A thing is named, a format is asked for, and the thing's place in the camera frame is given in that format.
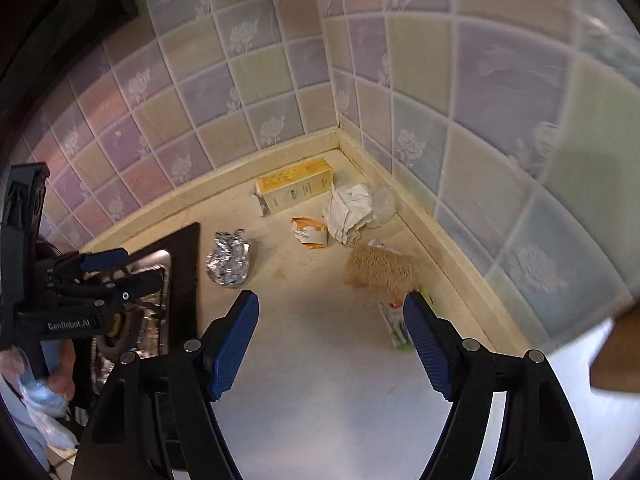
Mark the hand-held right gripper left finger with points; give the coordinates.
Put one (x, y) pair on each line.
(232, 345)

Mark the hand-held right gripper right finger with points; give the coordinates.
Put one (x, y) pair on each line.
(425, 345)

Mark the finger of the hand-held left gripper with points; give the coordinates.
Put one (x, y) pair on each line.
(130, 290)
(100, 260)

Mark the green white tube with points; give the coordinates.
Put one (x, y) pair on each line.
(395, 322)

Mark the silver foil wrapper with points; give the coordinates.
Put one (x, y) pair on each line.
(230, 260)

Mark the tan loofah sponge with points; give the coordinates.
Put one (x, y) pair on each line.
(382, 270)

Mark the orange white wrapper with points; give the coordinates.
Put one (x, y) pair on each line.
(310, 234)

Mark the pale plastic bag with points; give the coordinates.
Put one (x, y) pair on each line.
(40, 402)

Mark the clear plastic wrapper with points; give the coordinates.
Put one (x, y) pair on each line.
(383, 205)

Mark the white paper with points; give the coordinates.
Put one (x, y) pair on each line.
(347, 215)

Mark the cream yellow carton box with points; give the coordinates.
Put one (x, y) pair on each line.
(295, 185)

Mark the person's left hand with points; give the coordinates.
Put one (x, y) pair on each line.
(64, 375)

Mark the gas burner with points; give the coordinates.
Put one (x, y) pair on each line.
(120, 332)

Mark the black gas stove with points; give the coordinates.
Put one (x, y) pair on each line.
(185, 270)

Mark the wooden cutting board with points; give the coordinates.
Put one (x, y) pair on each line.
(617, 355)

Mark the black range hood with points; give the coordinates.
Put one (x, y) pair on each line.
(60, 10)

